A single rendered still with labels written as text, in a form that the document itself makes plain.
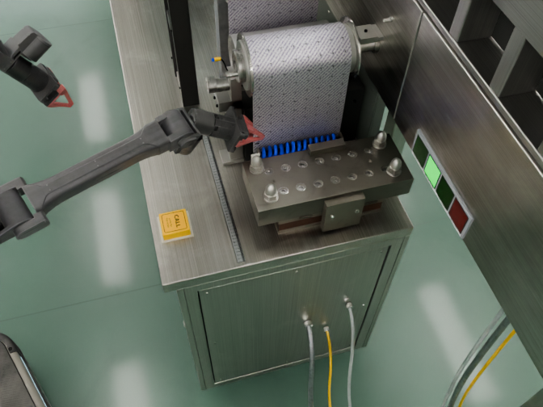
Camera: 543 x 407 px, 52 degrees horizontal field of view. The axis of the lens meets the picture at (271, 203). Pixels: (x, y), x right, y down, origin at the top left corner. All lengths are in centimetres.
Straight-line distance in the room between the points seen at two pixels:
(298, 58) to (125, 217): 154
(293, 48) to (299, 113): 18
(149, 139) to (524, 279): 79
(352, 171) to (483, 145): 43
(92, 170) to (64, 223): 148
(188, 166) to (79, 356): 105
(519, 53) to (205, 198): 87
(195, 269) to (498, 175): 73
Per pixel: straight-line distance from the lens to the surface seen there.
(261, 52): 128
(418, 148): 128
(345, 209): 138
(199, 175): 156
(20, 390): 211
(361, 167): 142
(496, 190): 107
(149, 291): 241
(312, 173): 139
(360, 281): 167
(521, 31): 96
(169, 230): 143
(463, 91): 110
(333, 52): 132
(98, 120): 308
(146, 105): 177
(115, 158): 123
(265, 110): 135
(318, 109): 141
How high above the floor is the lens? 210
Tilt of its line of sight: 53 degrees down
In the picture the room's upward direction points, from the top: 2 degrees clockwise
